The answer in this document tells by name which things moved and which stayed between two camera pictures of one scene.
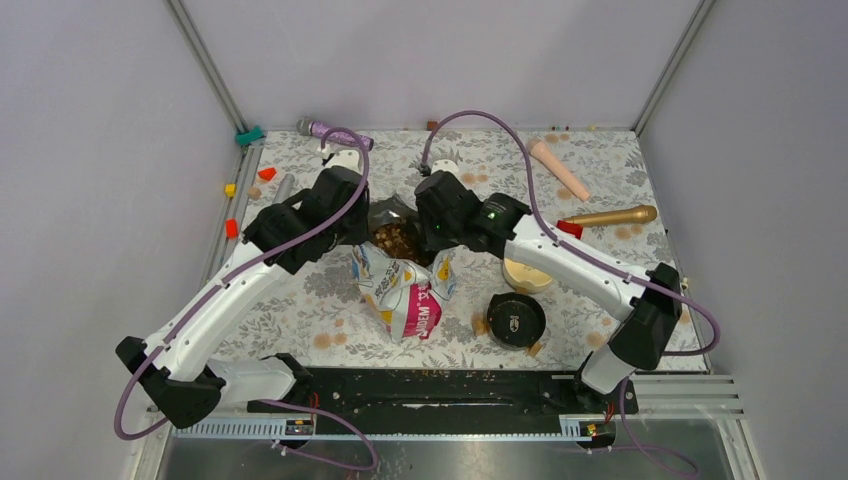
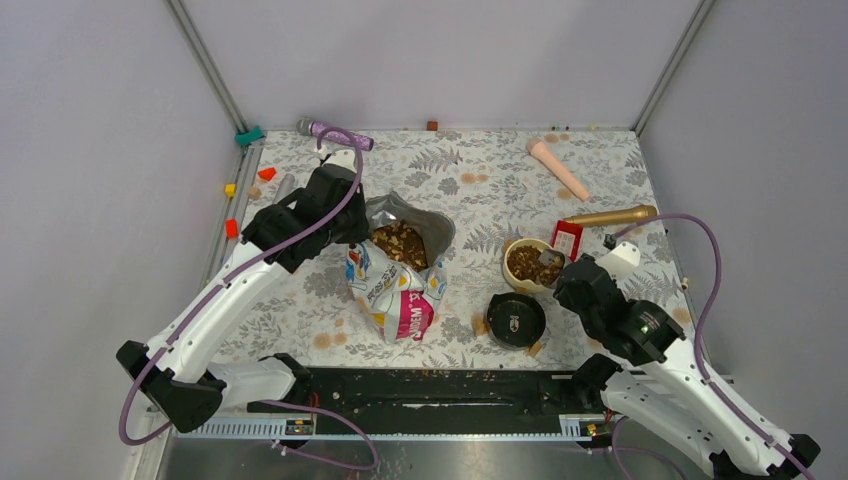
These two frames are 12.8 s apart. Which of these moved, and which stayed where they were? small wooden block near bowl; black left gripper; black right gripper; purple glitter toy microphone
Moved: black right gripper
Stayed: small wooden block near bowl; black left gripper; purple glitter toy microphone
